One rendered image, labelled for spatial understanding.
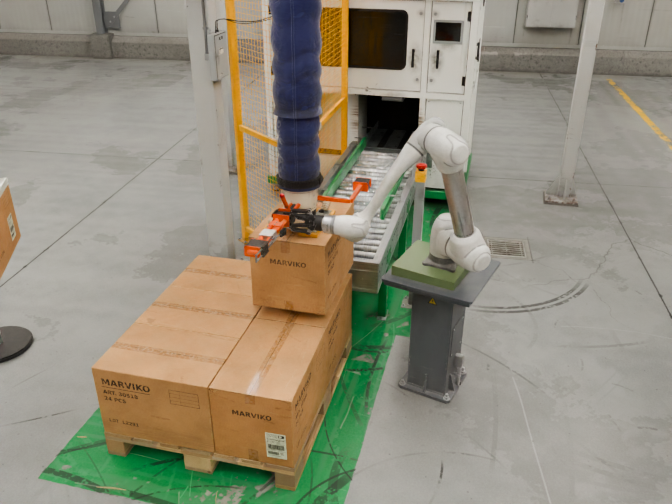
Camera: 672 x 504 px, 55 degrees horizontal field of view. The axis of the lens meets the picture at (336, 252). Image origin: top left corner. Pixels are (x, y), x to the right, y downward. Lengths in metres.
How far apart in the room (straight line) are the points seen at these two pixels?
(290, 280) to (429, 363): 0.97
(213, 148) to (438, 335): 2.13
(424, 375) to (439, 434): 0.38
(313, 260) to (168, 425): 1.06
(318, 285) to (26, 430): 1.76
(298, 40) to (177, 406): 1.77
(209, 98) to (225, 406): 2.31
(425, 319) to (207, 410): 1.27
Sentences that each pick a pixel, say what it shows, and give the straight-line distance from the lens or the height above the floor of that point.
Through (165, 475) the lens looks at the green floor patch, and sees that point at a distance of 3.48.
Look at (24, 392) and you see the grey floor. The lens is 4.24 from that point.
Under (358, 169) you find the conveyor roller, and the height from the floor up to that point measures 0.54.
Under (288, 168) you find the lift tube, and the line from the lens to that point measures 3.22.
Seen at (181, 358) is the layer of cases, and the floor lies 0.54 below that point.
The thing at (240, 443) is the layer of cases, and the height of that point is 0.24.
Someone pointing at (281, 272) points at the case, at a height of 0.84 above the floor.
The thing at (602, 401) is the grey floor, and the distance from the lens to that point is 4.08.
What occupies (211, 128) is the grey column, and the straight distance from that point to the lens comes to 4.69.
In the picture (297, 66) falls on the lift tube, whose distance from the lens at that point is 3.06.
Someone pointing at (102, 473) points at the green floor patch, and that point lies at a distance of 3.58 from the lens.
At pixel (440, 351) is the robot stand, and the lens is 3.68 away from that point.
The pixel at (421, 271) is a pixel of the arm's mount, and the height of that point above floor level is 0.80.
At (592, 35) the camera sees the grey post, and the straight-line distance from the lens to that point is 6.29.
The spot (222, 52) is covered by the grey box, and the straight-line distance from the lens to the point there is 4.59.
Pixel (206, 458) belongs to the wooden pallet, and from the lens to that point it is 3.38.
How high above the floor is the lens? 2.44
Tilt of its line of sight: 27 degrees down
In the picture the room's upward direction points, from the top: straight up
